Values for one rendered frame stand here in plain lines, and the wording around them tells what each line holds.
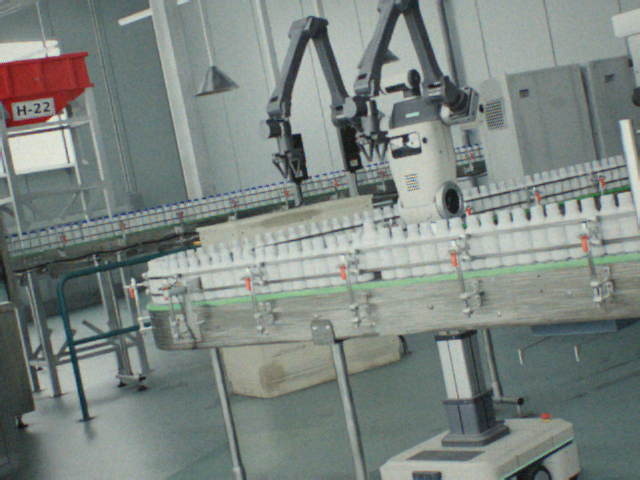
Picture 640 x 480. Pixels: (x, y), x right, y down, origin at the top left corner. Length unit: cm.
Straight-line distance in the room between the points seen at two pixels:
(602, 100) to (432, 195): 610
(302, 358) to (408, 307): 431
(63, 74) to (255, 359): 358
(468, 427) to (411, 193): 92
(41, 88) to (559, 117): 431
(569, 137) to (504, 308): 663
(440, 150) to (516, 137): 536
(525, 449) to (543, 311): 108
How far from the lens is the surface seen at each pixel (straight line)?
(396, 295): 395
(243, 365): 833
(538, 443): 470
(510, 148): 1001
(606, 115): 1059
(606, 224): 353
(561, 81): 1031
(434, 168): 457
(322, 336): 419
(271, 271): 433
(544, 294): 364
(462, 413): 473
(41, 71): 1056
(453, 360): 470
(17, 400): 908
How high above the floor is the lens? 138
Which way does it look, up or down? 3 degrees down
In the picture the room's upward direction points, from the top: 11 degrees counter-clockwise
